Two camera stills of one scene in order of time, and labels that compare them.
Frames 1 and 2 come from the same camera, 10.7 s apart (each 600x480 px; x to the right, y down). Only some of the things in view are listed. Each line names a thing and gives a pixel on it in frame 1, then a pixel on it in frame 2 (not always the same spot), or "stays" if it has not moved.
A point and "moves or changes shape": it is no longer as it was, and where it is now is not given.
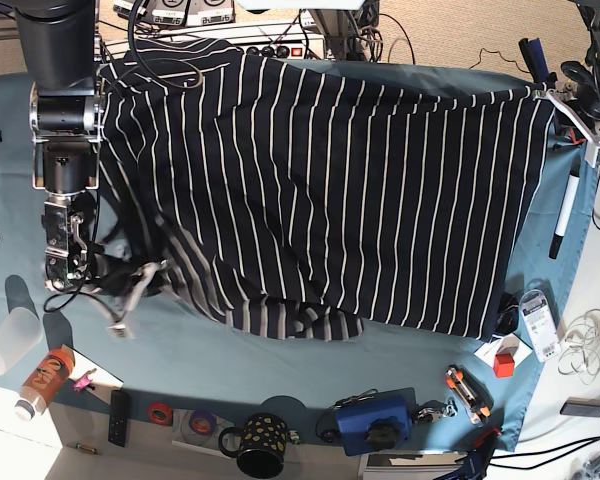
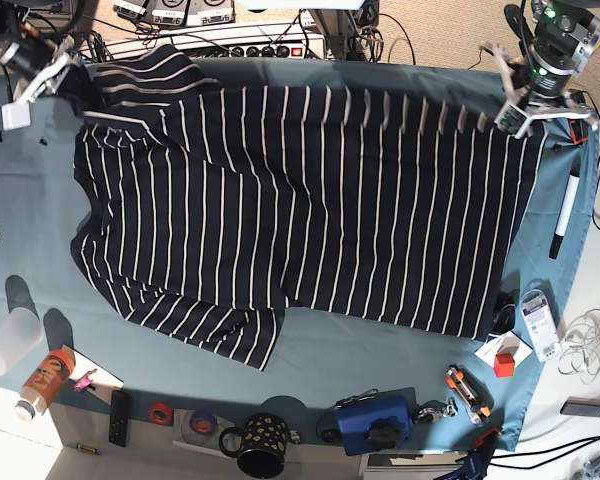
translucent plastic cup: (20, 332) stays
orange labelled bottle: (44, 383) stays
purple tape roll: (202, 422) stays
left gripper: (67, 262) to (38, 60)
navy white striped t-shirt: (302, 195) moves or changes shape
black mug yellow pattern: (260, 444) stays
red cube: (504, 365) stays
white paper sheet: (103, 382) stays
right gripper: (597, 114) to (513, 113)
